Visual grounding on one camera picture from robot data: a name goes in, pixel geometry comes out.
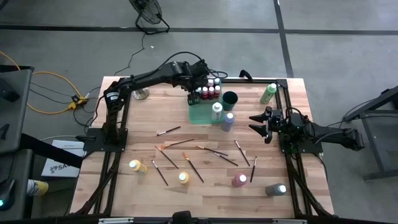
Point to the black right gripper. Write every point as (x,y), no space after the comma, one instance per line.
(275,123)

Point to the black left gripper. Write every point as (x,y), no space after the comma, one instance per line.
(196,73)

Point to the magenta small paint bottle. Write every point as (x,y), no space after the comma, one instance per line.
(211,91)

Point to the light pink small paint bottle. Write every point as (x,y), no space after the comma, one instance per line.
(210,82)

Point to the white large paint bottle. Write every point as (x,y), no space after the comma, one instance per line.
(216,109)

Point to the green large paint bottle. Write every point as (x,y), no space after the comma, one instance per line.
(267,95)

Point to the blue small paint bottle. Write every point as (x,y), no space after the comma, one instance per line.
(216,81)

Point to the blue large paint bottle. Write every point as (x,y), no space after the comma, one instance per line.
(228,123)

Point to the black paintbrush silver ferrule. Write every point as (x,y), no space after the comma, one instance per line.
(168,130)
(225,159)
(242,153)
(253,169)
(160,173)

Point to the red large paint bottle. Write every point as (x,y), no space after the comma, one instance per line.
(237,181)

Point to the dark grey large paint bottle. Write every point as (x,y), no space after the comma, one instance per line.
(273,190)

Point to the yellow large paint bottle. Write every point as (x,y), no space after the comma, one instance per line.
(183,179)
(138,167)

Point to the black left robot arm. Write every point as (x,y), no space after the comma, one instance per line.
(149,77)

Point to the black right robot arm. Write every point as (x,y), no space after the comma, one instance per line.
(335,138)

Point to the translucent teal plastic tray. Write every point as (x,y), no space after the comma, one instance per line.
(202,116)

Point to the dark teal plastic cup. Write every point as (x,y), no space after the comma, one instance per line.
(230,99)

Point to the black paintbrush orange fan bristles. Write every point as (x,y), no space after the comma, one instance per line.
(178,143)

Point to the black table clamp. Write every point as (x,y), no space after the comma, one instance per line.
(245,74)

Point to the light bulb on brass base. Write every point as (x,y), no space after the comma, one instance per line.
(141,94)

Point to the black floor fan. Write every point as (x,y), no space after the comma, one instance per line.
(146,12)

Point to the yellow black power plug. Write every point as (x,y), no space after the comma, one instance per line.
(76,102)

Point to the person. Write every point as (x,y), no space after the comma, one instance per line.
(182,217)

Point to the white printed paper sheet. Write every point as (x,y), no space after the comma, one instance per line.
(62,169)

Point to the black diagonal bar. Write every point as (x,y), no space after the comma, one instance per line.
(46,151)

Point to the yellow can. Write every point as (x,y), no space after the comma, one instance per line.
(38,187)

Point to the grey desk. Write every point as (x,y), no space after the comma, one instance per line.
(15,124)
(18,174)

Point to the black desk device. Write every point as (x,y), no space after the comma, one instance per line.
(7,90)

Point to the black computer mouse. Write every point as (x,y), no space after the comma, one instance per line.
(7,194)

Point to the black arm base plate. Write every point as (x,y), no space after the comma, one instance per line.
(93,146)
(311,148)

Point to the black desk frame legs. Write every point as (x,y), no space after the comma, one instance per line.
(377,146)

